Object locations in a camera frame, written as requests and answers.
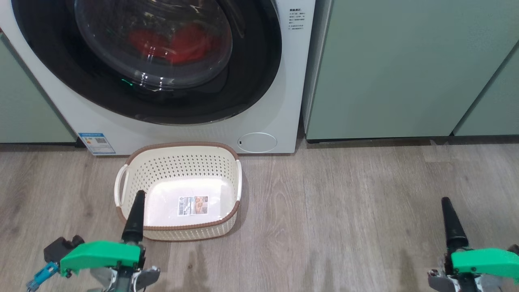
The black round glass washer door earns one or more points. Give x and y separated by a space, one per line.
253 81

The wide pale green cabinet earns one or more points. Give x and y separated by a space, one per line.
385 73

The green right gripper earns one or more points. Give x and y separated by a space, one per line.
486 261

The narrow pale green cabinet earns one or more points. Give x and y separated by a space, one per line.
498 105

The cream perforated laundry basket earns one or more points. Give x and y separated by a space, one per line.
182 166

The white front-load washing machine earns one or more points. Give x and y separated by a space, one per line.
279 113

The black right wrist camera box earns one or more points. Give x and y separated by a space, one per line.
515 249

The blue white energy label sticker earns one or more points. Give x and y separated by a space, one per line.
96 143

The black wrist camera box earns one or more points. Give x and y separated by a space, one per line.
57 248
515 249

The printed text sticker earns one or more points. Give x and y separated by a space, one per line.
297 18

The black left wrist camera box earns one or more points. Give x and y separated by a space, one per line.
57 248

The red and white garment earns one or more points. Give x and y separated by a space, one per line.
186 44

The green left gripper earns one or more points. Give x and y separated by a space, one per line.
105 253

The paper product label sticker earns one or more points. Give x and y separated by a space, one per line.
193 205

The round white filter cover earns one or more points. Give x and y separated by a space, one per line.
257 142

